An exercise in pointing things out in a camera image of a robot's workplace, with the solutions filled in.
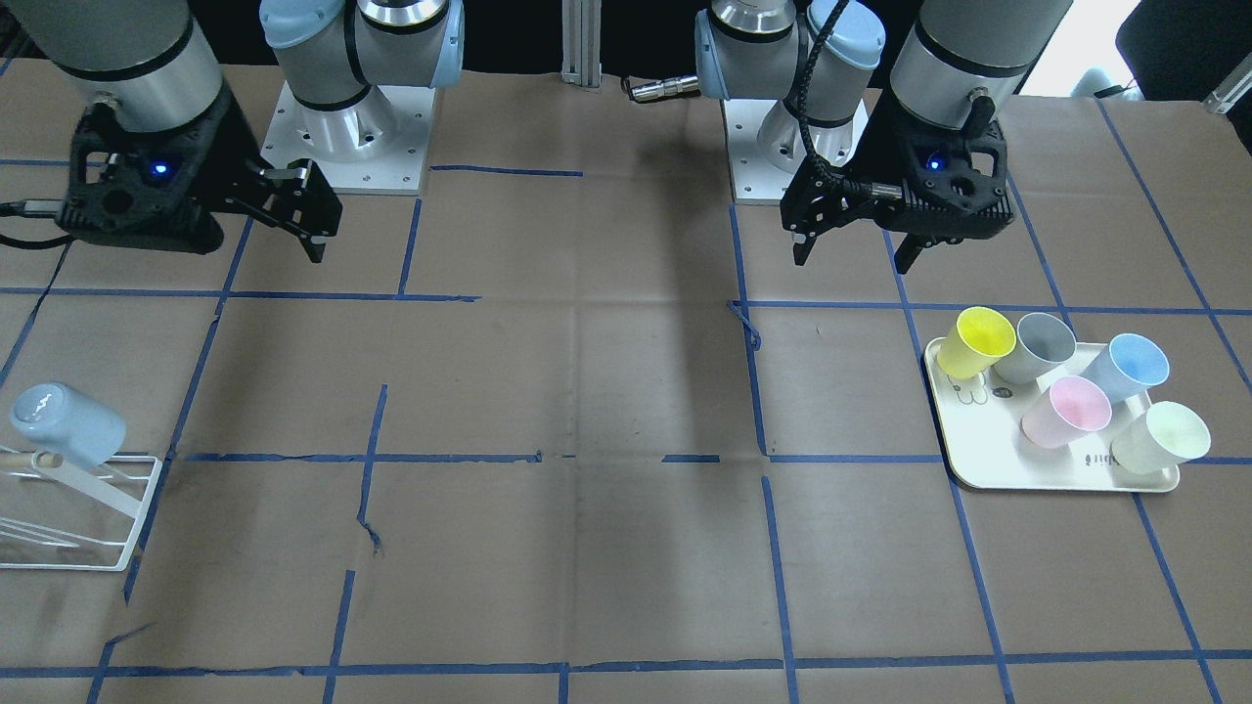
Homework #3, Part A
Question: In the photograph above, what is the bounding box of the blue cup on tray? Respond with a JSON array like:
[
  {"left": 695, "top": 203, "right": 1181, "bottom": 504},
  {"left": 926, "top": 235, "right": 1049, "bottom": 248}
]
[{"left": 1080, "top": 332, "right": 1171, "bottom": 405}]

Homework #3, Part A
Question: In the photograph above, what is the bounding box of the cream plastic tray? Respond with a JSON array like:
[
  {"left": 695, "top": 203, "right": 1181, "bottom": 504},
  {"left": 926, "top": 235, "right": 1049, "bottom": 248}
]
[{"left": 924, "top": 338, "right": 1179, "bottom": 492}]

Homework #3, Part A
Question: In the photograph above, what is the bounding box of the wooden rack rod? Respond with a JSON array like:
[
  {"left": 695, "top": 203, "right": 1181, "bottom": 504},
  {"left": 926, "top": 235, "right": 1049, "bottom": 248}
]
[{"left": 0, "top": 451, "right": 64, "bottom": 468}]

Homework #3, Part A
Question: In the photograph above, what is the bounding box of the pink cup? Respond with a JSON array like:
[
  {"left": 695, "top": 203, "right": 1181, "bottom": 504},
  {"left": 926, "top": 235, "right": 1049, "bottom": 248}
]
[{"left": 1020, "top": 375, "right": 1112, "bottom": 448}]

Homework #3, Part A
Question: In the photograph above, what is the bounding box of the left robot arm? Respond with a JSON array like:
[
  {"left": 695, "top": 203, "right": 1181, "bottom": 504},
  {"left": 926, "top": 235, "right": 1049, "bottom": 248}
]
[{"left": 694, "top": 1, "right": 1070, "bottom": 276}]

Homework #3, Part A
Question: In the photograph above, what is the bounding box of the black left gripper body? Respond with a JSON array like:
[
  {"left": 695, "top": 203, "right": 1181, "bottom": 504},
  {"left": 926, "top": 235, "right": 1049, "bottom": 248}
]
[{"left": 860, "top": 93, "right": 1014, "bottom": 241}]

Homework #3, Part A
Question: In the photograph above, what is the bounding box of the aluminium frame post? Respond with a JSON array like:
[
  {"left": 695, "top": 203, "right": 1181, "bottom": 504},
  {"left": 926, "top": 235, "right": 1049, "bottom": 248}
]
[{"left": 558, "top": 0, "right": 603, "bottom": 91}]

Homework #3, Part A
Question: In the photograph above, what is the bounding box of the white wire cup rack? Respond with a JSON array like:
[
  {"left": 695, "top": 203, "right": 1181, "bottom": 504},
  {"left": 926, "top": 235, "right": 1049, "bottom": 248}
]
[{"left": 1, "top": 453, "right": 164, "bottom": 572}]

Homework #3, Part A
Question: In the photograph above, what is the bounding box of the grey cup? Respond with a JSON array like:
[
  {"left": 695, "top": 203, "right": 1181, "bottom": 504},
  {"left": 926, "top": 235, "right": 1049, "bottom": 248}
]
[{"left": 992, "top": 312, "right": 1077, "bottom": 385}]

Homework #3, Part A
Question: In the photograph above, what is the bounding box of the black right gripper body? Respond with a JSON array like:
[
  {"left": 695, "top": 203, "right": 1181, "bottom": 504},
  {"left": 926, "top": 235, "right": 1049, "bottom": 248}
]
[{"left": 58, "top": 84, "right": 263, "bottom": 254}]

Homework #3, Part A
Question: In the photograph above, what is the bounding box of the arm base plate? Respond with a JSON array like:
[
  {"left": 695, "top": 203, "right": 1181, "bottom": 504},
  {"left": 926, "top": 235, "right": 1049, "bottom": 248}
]
[
  {"left": 721, "top": 90, "right": 879, "bottom": 205},
  {"left": 263, "top": 84, "right": 438, "bottom": 195}
]

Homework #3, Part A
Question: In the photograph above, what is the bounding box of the light blue cup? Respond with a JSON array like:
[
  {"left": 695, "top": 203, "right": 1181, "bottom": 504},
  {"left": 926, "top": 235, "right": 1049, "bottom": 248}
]
[{"left": 9, "top": 380, "right": 128, "bottom": 468}]

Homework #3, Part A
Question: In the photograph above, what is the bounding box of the yellow cup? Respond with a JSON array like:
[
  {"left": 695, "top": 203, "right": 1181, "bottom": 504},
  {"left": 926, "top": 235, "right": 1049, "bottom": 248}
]
[{"left": 936, "top": 306, "right": 1018, "bottom": 380}]

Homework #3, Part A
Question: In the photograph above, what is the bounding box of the pale green cup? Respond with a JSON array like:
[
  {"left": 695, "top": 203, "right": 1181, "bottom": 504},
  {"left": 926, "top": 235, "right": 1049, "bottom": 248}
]
[{"left": 1111, "top": 401, "right": 1212, "bottom": 475}]

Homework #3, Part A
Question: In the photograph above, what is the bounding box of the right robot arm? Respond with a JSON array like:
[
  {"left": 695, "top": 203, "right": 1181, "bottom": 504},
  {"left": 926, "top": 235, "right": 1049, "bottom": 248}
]
[{"left": 3, "top": 1, "right": 464, "bottom": 263}]

